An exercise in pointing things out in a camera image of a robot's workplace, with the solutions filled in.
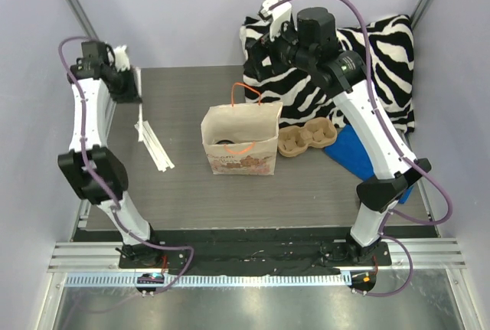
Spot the kraft paper gift bag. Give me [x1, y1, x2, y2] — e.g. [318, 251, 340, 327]
[201, 98, 283, 176]

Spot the black plastic cup lid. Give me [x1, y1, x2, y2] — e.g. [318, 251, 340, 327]
[214, 139, 235, 145]

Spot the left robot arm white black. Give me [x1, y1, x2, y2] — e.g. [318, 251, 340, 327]
[57, 38, 163, 268]

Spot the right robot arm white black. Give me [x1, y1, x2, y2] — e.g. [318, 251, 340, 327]
[246, 3, 431, 265]

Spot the white wrapped straws bundle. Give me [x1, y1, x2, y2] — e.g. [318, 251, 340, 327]
[135, 120, 175, 172]

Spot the cardboard cup carrier tray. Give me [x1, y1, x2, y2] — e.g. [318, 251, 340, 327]
[278, 117, 338, 158]

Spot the zebra print pillow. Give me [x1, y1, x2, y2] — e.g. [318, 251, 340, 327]
[243, 15, 416, 133]

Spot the blue cloth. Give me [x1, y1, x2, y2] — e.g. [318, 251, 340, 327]
[323, 124, 414, 205]

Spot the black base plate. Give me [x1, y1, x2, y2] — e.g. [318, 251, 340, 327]
[118, 227, 392, 276]

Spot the aluminium front rail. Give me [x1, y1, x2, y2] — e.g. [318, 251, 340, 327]
[65, 271, 351, 288]

